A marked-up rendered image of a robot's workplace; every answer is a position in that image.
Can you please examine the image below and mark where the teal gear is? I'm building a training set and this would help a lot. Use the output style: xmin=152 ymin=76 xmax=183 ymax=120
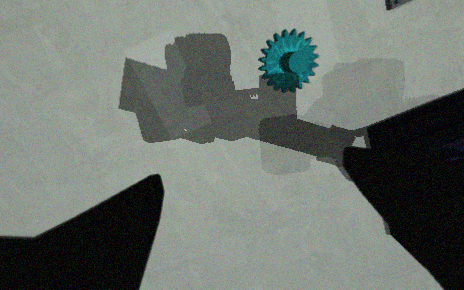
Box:
xmin=258 ymin=28 xmax=319 ymax=93

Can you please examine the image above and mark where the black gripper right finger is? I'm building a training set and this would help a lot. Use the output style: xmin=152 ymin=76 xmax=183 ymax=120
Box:
xmin=342 ymin=146 xmax=464 ymax=290

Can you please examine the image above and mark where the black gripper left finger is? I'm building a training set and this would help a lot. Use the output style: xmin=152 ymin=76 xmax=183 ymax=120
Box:
xmin=0 ymin=174 xmax=164 ymax=290

